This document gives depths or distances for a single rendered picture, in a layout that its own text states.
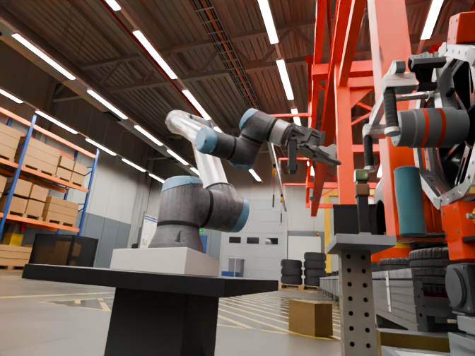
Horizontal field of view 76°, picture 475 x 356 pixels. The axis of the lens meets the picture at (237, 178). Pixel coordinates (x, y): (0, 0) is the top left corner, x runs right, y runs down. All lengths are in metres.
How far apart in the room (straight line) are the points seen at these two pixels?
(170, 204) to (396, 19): 1.62
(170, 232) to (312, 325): 1.23
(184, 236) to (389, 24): 1.62
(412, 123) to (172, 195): 0.85
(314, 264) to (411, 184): 8.27
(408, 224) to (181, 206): 0.80
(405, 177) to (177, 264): 0.87
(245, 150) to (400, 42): 1.19
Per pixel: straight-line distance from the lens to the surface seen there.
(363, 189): 1.03
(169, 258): 0.95
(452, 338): 1.37
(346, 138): 3.80
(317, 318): 2.02
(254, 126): 1.09
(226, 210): 1.13
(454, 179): 1.47
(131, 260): 1.03
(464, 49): 1.20
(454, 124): 1.24
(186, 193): 1.07
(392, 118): 1.06
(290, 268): 9.58
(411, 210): 1.25
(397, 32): 2.04
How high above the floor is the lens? 0.31
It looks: 18 degrees up
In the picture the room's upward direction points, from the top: 4 degrees clockwise
